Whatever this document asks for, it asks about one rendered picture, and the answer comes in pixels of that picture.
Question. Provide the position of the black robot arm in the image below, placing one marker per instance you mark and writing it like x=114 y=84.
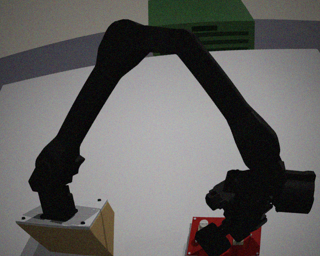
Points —
x=124 y=45

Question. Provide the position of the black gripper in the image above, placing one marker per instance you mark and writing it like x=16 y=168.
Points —
x=213 y=239

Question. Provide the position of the red circuit board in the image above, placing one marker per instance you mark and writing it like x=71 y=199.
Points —
x=250 y=246

